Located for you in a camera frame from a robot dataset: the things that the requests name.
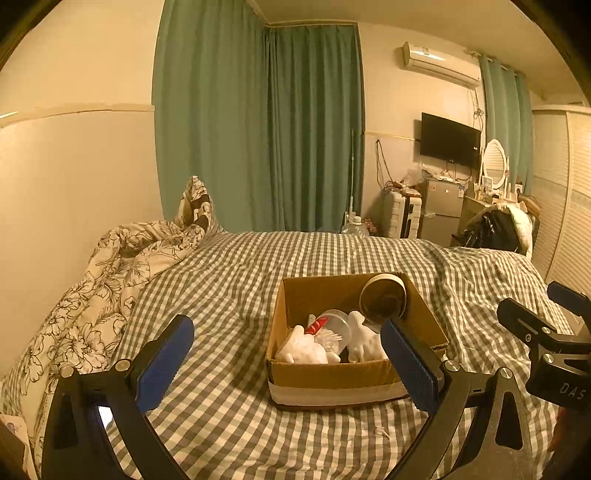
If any grey checked bed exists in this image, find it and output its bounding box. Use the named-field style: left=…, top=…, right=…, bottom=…
left=0, top=231, right=583, bottom=480

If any wooden dressing table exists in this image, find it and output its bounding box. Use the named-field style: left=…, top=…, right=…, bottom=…
left=462, top=196, right=490, bottom=232

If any black wall television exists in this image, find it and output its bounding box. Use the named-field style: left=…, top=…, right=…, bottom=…
left=420, top=112, right=482, bottom=164

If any green curtain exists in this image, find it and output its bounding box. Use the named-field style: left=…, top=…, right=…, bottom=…
left=478, top=54, right=534, bottom=197
left=152, top=0, right=273, bottom=232
left=264, top=24, right=365, bottom=232

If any white jacket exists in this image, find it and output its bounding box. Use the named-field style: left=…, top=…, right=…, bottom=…
left=505, top=203, right=534, bottom=257

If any brown cardboard box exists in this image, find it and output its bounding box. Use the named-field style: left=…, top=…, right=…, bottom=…
left=265, top=272, right=450, bottom=409

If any white suitcase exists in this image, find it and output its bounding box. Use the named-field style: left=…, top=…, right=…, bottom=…
left=383, top=190, right=423, bottom=239

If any floral quilt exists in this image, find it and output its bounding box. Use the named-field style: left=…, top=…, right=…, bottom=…
left=0, top=219, right=208, bottom=462

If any clear plastic bag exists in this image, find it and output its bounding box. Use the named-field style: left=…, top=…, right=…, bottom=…
left=399, top=162, right=426, bottom=185

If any white mop pole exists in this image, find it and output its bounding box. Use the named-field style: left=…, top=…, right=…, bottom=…
left=347, top=129, right=357, bottom=217

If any clear jar of cotton swabs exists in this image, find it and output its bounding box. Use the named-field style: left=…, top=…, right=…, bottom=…
left=308, top=309, right=355, bottom=365

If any clear water jug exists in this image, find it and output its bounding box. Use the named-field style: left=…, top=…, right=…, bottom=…
left=341, top=215, right=371, bottom=237

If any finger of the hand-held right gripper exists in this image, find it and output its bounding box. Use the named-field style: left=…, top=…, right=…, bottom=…
left=497, top=298, right=574, bottom=357
left=547, top=281, right=591, bottom=325

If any silver small fridge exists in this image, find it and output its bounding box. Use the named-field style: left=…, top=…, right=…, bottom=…
left=422, top=178, right=467, bottom=245

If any white oval mirror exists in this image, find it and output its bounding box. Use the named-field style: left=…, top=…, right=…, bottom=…
left=482, top=139, right=508, bottom=190

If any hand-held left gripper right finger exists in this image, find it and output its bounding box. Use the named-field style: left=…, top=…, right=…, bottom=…
left=380, top=318, right=539, bottom=480

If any beige tape roll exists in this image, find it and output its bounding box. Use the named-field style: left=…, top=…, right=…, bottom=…
left=359, top=272, right=409, bottom=324

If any white louvered wardrobe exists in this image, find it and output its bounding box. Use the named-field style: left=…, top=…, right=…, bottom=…
left=531, top=105, right=591, bottom=315

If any white air conditioner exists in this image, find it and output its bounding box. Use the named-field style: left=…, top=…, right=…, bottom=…
left=401, top=41, right=482, bottom=88

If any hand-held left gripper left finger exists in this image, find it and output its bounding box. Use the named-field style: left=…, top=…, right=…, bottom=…
left=41, top=314, right=195, bottom=480

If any wall power cable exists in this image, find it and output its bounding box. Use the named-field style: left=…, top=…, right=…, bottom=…
left=375, top=138, right=393, bottom=185

